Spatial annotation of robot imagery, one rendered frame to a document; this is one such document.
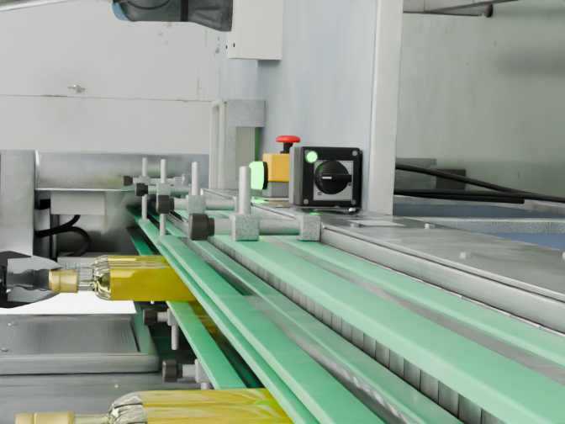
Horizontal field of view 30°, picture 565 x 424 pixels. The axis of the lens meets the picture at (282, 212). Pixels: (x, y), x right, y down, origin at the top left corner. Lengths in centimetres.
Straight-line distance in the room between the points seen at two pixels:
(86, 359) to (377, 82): 74
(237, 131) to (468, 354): 171
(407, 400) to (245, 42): 134
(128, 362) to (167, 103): 397
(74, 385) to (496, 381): 141
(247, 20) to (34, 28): 380
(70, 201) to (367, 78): 176
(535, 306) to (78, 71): 520
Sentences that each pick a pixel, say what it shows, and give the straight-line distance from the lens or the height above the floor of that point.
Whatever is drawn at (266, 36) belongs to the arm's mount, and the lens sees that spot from 198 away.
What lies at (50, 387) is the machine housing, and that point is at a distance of 177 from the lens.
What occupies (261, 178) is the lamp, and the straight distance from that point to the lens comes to 166.
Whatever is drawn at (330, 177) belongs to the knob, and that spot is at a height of 80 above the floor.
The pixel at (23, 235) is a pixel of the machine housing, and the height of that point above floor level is 127.
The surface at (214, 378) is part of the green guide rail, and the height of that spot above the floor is 96.
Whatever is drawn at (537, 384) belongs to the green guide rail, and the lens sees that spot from 41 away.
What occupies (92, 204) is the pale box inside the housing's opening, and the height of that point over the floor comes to 108.
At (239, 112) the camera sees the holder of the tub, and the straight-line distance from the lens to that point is 215.
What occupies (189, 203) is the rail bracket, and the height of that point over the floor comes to 96.
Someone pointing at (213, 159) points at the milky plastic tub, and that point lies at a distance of 230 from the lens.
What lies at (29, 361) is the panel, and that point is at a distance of 182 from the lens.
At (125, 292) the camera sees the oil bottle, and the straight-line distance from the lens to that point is 180.
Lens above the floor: 111
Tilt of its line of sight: 11 degrees down
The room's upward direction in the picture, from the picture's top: 89 degrees counter-clockwise
